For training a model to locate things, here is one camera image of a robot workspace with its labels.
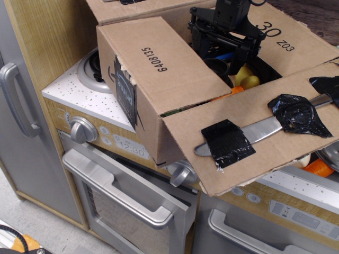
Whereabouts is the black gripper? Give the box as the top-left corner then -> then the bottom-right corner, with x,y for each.
189,0 -> 265,76

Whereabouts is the large cardboard box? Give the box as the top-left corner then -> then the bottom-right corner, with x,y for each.
88,1 -> 338,196

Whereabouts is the black round puck device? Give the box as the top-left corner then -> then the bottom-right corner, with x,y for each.
203,58 -> 233,88

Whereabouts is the yellow rubber duck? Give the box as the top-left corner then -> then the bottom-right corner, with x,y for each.
235,65 -> 261,90

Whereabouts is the orange toy carrot in box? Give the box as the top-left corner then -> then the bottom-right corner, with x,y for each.
211,86 -> 244,102

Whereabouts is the green toy cabbage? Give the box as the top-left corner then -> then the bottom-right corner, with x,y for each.
161,107 -> 186,117

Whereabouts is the silver butter knife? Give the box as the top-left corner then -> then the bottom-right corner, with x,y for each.
194,94 -> 333,157

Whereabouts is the black tape patch on knife tip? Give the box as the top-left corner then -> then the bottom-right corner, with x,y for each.
201,119 -> 256,169

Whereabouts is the crumpled black tape patch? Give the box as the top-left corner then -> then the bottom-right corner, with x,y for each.
267,94 -> 333,138

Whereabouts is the black tape patch right edge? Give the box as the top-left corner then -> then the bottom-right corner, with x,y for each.
309,76 -> 338,107

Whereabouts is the silver stove burner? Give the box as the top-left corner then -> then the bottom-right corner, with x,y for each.
77,48 -> 112,94

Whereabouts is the cream toy piece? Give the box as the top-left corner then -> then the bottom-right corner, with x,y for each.
297,154 -> 311,168

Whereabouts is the silver pot lid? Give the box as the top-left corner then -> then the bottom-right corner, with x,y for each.
316,141 -> 339,172

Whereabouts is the orange toy carrot outside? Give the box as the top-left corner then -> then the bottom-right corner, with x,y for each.
304,158 -> 335,177

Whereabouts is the silver left stove knob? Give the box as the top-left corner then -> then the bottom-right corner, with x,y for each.
70,116 -> 99,144

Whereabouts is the silver oven door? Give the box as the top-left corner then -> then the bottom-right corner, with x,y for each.
62,148 -> 199,254

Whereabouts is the silver dishwasher door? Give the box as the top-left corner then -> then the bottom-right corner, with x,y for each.
192,194 -> 338,254

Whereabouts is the toy kitchen unit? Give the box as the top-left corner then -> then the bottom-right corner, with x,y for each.
4,1 -> 338,250

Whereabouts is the orange object bottom left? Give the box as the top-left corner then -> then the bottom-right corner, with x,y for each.
11,234 -> 40,253

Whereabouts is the blue plastic handle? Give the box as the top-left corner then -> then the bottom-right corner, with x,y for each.
215,52 -> 235,60

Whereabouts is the black cable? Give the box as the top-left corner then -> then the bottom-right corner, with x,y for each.
206,43 -> 223,55

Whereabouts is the silver fridge door handle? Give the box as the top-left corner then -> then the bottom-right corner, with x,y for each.
1,62 -> 41,138

